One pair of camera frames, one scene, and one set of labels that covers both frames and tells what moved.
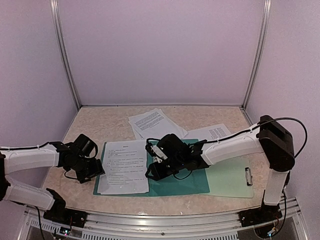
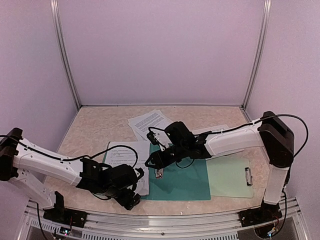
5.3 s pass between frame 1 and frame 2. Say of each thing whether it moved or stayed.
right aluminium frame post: stayed
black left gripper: moved
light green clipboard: stayed
